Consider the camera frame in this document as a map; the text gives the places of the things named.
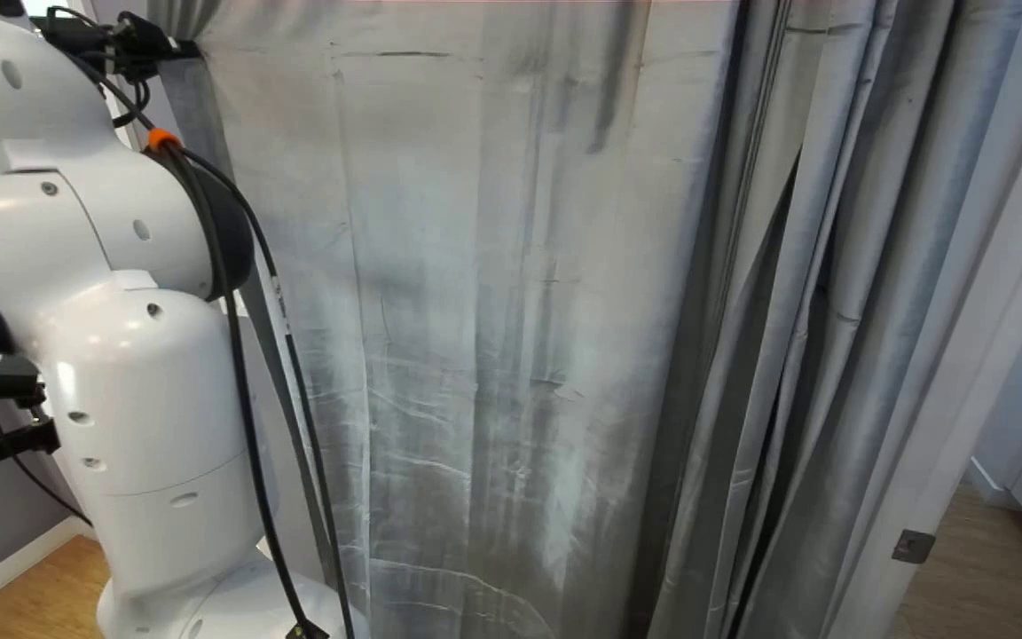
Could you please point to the grey closet curtain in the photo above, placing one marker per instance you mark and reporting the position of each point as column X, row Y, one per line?
column 629, row 319

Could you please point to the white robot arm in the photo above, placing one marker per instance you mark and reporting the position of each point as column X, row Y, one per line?
column 120, row 271

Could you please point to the white room door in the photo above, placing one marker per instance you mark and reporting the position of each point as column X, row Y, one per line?
column 969, row 421

